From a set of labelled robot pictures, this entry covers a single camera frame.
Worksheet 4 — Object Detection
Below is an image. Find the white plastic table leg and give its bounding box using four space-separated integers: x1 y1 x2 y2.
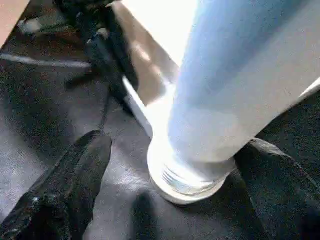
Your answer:
166 0 320 197

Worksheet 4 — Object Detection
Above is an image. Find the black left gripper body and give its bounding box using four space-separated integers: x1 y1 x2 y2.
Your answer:
54 0 123 31

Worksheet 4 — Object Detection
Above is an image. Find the white plastic table top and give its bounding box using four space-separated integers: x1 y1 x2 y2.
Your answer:
111 0 320 206

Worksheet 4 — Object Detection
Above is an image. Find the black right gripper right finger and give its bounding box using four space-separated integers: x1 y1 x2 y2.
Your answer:
235 139 320 240

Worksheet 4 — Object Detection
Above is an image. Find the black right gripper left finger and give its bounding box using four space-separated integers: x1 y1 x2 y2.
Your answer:
0 131 113 240

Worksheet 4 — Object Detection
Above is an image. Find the black table mat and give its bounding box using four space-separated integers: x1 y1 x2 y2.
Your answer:
0 0 320 240

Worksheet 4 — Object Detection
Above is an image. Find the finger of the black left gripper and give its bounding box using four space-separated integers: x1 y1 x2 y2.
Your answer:
86 25 140 117

